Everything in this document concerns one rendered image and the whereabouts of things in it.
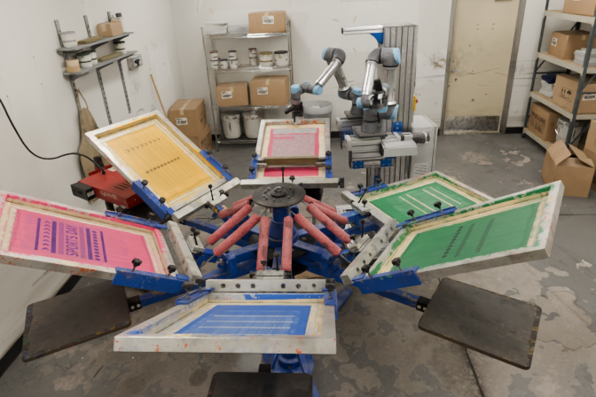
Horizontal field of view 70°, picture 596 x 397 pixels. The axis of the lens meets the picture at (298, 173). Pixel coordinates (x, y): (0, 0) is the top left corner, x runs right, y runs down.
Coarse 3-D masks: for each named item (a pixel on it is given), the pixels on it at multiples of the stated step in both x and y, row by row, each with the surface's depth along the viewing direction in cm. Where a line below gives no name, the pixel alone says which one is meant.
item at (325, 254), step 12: (252, 228) 262; (324, 228) 259; (228, 252) 236; (240, 252) 240; (252, 252) 241; (312, 252) 237; (324, 252) 236; (228, 264) 232; (276, 264) 228; (324, 264) 229
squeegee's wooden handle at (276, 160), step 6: (276, 156) 319; (282, 156) 318; (288, 156) 318; (294, 156) 318; (300, 156) 317; (306, 156) 317; (312, 156) 316; (264, 162) 320; (270, 162) 320; (276, 162) 320; (282, 162) 319; (288, 162) 319; (294, 162) 319; (300, 162) 319; (306, 162) 318; (312, 162) 318
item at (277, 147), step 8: (272, 128) 364; (272, 136) 355; (280, 136) 354; (272, 144) 347; (280, 144) 346; (288, 144) 346; (272, 152) 339; (280, 152) 339; (288, 152) 338; (272, 168) 325; (280, 168) 324; (288, 168) 324; (272, 176) 318
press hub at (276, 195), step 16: (256, 192) 241; (272, 192) 238; (288, 192) 240; (304, 192) 239; (272, 208) 241; (272, 224) 244; (256, 240) 251; (272, 240) 242; (304, 240) 249; (272, 256) 236; (288, 368) 281
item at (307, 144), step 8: (296, 136) 353; (304, 136) 352; (312, 136) 352; (296, 144) 345; (304, 144) 344; (312, 144) 344; (296, 152) 337; (304, 152) 337; (312, 152) 336; (296, 168) 323; (304, 168) 323; (312, 168) 322
